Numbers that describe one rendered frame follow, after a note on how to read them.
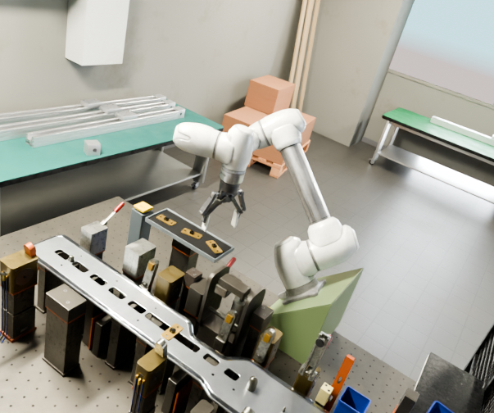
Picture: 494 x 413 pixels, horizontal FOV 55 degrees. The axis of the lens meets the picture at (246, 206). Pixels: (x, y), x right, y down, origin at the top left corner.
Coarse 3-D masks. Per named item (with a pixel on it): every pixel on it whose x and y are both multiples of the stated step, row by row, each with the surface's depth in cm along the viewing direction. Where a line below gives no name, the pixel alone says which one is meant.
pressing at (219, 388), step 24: (48, 240) 195; (72, 240) 199; (48, 264) 183; (96, 264) 190; (96, 288) 177; (120, 288) 181; (120, 312) 170; (144, 312) 173; (168, 312) 176; (144, 336) 163; (192, 336) 168; (192, 360) 159; (216, 360) 162; (240, 360) 164; (216, 384) 152; (240, 384) 155; (264, 384) 157; (288, 384) 159; (240, 408) 147; (264, 408) 149; (288, 408) 151; (312, 408) 153
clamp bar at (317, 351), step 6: (318, 336) 153; (324, 336) 153; (318, 342) 150; (324, 342) 153; (312, 348) 155; (318, 348) 155; (324, 348) 153; (312, 354) 156; (318, 354) 155; (312, 360) 157; (318, 360) 154; (306, 366) 157; (312, 366) 157; (312, 372) 156
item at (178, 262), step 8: (176, 240) 195; (176, 248) 197; (184, 248) 194; (176, 256) 199; (184, 256) 196; (192, 256) 197; (176, 264) 200; (184, 264) 197; (192, 264) 200; (184, 272) 199; (176, 304) 207
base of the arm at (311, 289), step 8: (312, 280) 217; (320, 280) 225; (296, 288) 216; (304, 288) 215; (312, 288) 216; (320, 288) 219; (280, 296) 227; (288, 296) 220; (296, 296) 216; (304, 296) 214; (312, 296) 212
